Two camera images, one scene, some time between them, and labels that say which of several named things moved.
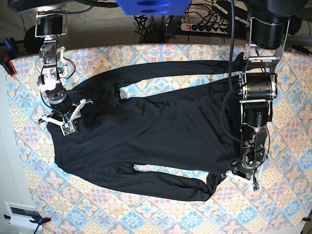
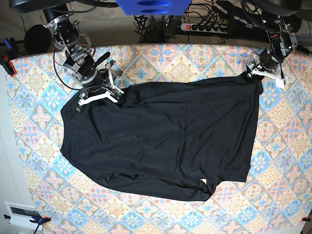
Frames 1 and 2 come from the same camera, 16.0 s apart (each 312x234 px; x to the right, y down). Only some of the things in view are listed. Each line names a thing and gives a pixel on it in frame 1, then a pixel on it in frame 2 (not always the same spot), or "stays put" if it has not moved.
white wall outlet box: x=20 y=214 stays put
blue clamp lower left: x=34 y=219 stays put
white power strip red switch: x=208 y=28 stays put
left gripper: x=61 y=106 → x=92 y=79
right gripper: x=246 y=167 → x=270 y=61
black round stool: x=32 y=44 stays put
